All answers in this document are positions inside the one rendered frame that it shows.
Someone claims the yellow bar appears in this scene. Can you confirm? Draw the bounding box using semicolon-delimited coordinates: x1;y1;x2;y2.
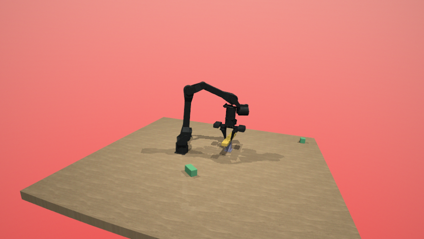
221;132;236;147

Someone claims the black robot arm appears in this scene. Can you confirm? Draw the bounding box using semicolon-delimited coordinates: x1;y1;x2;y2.
174;81;250;155

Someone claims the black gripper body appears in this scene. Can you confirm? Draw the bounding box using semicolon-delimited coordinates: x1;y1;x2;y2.
213;115;246;133

